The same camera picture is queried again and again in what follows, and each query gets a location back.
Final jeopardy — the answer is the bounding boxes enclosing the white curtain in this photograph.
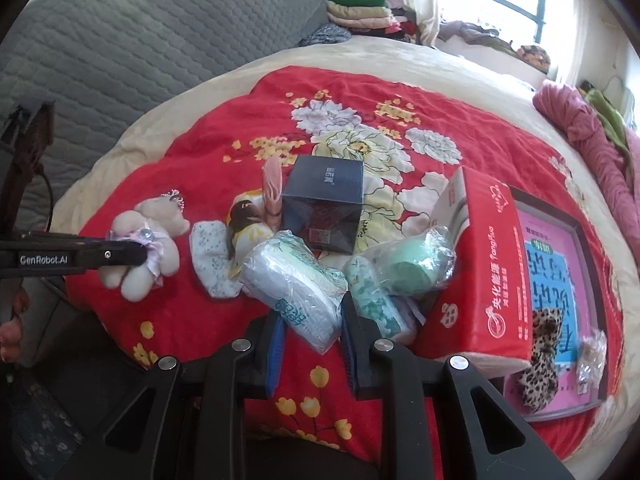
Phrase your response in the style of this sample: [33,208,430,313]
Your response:
[395,0,443,48]
[550,0,601,86]

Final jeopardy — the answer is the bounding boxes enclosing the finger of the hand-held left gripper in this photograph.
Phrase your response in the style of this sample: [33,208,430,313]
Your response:
[0,231,149,277]

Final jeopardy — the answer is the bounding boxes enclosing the dark patterned pillow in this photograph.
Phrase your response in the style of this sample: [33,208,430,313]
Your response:
[300,24,353,47]

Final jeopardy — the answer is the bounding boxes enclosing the red cardboard carton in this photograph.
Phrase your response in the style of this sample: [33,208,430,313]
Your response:
[412,166,533,368]

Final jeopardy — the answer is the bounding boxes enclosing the stack of folded clothes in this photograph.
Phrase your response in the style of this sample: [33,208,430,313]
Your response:
[325,0,418,43]

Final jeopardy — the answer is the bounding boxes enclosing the green cloth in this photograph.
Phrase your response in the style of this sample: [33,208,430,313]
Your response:
[582,89,633,161]

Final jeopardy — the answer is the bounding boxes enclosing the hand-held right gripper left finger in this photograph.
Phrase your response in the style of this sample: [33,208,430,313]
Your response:
[55,310,288,480]

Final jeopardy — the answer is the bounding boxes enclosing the white floral fabric pouch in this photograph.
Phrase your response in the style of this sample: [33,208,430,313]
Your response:
[190,220,246,300]

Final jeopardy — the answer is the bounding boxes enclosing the brown strap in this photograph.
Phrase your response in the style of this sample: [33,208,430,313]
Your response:
[0,102,56,233]

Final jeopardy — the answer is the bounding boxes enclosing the pink quilt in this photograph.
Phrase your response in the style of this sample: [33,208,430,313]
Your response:
[532,80,640,271]

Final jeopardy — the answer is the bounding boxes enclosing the green floral roll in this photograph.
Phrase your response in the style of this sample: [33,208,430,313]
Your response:
[345,255,418,346]

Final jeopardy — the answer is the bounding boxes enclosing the cream bedspread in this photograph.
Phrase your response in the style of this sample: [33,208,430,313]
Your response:
[52,35,640,480]

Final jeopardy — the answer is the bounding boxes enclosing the dark framed tray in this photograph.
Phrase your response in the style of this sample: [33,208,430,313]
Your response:
[502,187,610,423]

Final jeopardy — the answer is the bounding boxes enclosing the plastic tissue pack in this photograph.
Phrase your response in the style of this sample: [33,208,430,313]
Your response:
[239,230,349,353]

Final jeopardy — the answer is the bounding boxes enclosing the black cable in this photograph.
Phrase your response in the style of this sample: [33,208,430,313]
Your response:
[39,167,55,233]

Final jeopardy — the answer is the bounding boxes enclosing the person's left hand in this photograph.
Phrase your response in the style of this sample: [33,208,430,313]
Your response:
[0,290,31,363]

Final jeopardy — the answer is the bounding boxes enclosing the grey quilted headboard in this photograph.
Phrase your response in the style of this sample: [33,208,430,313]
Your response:
[0,0,331,221]

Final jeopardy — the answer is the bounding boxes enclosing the dark blue box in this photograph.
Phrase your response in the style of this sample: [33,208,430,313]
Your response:
[281,155,364,255]

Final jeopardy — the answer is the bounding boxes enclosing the green item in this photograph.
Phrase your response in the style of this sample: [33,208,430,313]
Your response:
[372,226,457,297]

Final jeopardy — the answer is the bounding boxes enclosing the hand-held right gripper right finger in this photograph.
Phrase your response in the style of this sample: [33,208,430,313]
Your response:
[340,291,576,480]

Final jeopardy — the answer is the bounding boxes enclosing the leopard print scrunchie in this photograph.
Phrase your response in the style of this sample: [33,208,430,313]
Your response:
[517,307,561,413]

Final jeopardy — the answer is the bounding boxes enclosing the red floral blanket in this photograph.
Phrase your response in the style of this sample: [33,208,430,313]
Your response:
[65,67,626,461]

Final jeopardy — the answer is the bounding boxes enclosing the pile of clothes on windowsill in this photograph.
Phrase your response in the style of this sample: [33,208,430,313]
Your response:
[440,20,516,53]

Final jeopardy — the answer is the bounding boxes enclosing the small clear plastic bag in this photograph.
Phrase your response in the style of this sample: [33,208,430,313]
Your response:
[575,329,608,386]

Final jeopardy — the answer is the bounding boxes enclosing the white blue yellow packet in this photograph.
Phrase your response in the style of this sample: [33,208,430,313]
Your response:
[225,187,276,281]

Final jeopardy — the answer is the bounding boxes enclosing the dark floral cushion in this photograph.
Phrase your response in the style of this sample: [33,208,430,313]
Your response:
[517,45,551,73]

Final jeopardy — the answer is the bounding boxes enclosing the dark patterned floor mat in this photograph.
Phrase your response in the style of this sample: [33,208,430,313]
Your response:
[10,370,101,480]

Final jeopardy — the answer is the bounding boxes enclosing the pink book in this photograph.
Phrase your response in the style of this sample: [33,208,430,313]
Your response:
[515,210,598,411]

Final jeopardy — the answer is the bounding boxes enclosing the cream teddy bear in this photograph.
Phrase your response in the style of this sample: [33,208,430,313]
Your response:
[97,191,191,303]

